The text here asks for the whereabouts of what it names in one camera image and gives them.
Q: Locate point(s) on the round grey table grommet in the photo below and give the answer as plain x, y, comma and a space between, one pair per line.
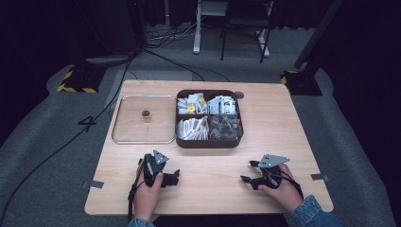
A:
239, 94

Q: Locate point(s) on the clear lid with gold knob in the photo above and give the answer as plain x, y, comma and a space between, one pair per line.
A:
132, 129

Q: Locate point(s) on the pile of white yellow packets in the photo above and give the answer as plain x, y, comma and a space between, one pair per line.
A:
190, 105

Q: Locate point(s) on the white desk frame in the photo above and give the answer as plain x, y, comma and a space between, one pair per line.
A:
197, 34

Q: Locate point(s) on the pile of white brown sachets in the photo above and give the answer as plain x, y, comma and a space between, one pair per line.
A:
192, 128

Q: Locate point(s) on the pile of white printed packets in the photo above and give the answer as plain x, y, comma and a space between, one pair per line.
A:
222, 105

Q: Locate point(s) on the grey tape strip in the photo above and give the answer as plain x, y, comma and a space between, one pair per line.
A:
97, 184
319, 177

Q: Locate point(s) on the yellow black striped stand base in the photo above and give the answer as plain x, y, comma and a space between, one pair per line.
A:
80, 80

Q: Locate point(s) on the pile of clear dark packets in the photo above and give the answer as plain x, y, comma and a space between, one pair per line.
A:
225, 127

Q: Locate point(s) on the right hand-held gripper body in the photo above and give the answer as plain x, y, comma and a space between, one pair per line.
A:
271, 160

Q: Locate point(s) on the person's left hand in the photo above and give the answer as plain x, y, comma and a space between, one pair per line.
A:
145, 198

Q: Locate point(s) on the person's right hand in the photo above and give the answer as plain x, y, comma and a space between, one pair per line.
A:
285, 192

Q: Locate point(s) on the black slanted stand post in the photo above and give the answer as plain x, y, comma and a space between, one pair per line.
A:
318, 31

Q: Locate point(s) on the black stand base yellow corner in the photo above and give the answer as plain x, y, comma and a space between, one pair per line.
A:
301, 83

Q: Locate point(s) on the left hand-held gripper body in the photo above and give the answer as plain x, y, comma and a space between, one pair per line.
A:
151, 167

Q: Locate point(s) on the dark brown divided box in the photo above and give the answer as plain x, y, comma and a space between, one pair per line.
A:
208, 144

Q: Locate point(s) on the black metal chair frame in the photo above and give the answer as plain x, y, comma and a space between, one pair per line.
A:
246, 22

